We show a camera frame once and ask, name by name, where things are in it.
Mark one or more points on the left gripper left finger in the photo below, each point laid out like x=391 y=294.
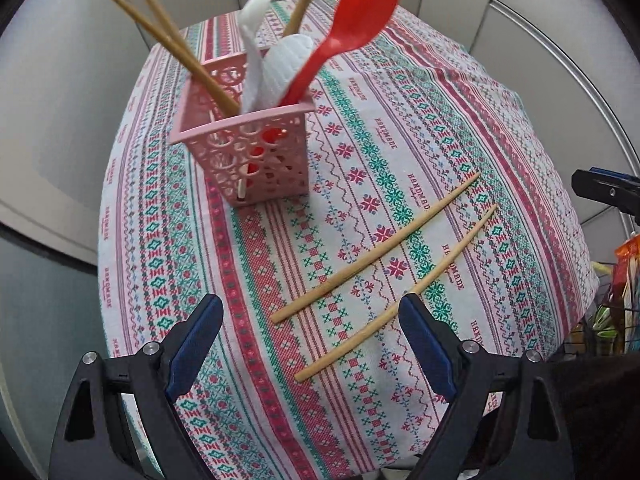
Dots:
x=187 y=345

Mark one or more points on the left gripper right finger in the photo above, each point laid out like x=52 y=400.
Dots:
x=434 y=344

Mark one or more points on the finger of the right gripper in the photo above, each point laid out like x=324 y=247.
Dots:
x=621 y=191

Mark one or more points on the white rice paddle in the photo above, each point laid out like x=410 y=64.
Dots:
x=282 y=63

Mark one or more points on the red plastic spoon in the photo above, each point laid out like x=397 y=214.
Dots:
x=355 y=24

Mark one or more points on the white plastic spoon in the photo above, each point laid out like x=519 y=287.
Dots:
x=249 y=21

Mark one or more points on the orange snack packet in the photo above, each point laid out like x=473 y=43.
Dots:
x=625 y=255

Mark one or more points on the patterned striped tablecloth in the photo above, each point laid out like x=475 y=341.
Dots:
x=398 y=125

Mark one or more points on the pink perforated utensil basket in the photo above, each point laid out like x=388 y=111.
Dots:
x=248 y=158

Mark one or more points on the black wire rack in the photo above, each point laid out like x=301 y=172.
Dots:
x=605 y=330

